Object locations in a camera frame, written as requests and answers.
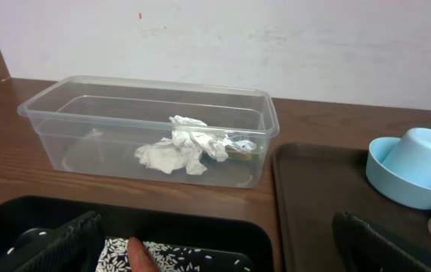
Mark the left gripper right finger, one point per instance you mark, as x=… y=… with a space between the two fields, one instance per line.
x=364 y=246

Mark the dark brown serving tray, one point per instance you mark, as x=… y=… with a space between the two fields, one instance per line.
x=312 y=183

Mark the black waste tray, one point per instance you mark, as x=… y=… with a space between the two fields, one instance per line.
x=207 y=244

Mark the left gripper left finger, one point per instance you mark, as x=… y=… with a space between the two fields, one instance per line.
x=73 y=246

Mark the light blue cup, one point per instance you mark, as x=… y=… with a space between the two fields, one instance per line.
x=410 y=158

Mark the orange carrot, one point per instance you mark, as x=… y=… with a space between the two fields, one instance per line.
x=139 y=259

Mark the green snack wrapper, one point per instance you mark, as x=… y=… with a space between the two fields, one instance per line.
x=241 y=148

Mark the light blue bowl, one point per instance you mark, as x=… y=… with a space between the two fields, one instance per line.
x=390 y=185

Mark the white tissue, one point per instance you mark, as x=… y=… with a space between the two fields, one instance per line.
x=183 y=150

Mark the clear plastic bin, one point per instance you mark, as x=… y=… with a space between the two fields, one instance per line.
x=93 y=125

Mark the white rice pile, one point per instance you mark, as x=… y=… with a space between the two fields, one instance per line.
x=168 y=257

